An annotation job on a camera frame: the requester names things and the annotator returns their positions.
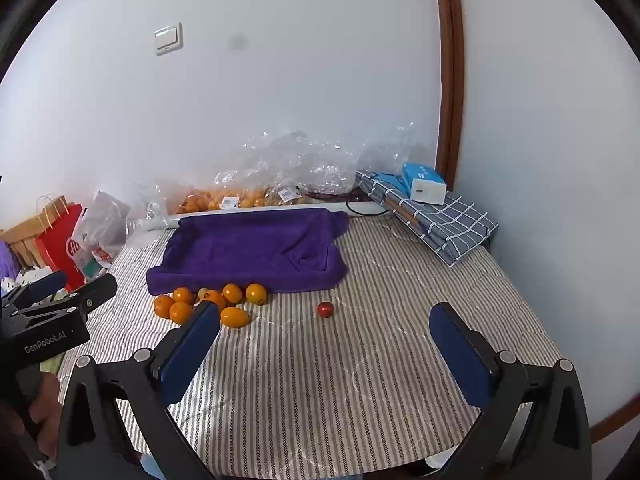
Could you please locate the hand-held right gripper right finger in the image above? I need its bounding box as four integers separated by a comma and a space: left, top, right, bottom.
425, 301, 593, 480

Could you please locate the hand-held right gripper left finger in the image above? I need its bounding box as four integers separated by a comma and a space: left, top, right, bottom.
57, 301, 221, 480

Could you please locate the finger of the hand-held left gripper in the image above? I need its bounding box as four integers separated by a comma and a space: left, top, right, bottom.
10, 274, 118, 326
0, 271, 68, 311

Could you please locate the person's left hand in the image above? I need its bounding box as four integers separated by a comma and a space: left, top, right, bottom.
29, 374, 64, 459

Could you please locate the red paper bag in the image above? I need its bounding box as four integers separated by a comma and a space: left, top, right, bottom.
35, 202, 101, 291

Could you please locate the brown paper bag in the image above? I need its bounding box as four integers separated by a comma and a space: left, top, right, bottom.
0, 195, 68, 273

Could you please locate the oval yellow-orange citrus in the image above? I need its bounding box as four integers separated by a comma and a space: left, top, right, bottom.
220, 306, 251, 329

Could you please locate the white printed plastic bag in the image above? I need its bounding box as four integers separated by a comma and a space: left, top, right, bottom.
72, 190, 132, 281

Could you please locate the small clear plastic bag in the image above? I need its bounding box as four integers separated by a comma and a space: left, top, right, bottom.
125, 182, 171, 236

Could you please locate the purple towel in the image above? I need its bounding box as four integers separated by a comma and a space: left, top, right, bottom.
146, 207, 351, 297

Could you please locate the striped bed sheet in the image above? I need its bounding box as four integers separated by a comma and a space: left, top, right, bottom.
57, 210, 566, 476

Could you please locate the clear bag of oranges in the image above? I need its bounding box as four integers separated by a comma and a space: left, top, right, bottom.
175, 185, 321, 213

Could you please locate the brown wooden baseboard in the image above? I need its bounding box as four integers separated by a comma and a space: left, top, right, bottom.
590, 392, 640, 443

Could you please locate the blue and white tissue box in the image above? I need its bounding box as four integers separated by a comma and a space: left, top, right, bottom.
402, 162, 447, 206

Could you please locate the blue packet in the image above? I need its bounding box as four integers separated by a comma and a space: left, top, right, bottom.
372, 172, 410, 197

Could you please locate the large crumpled clear plastic bag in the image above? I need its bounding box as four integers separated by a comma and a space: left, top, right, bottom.
215, 122, 436, 206

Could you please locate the black cable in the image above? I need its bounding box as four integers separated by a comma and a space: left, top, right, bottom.
305, 190, 396, 218

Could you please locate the white light switch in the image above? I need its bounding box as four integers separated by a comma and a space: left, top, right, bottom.
153, 22, 184, 57

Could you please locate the brown wooden door frame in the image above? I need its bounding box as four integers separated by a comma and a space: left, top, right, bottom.
430, 0, 467, 193

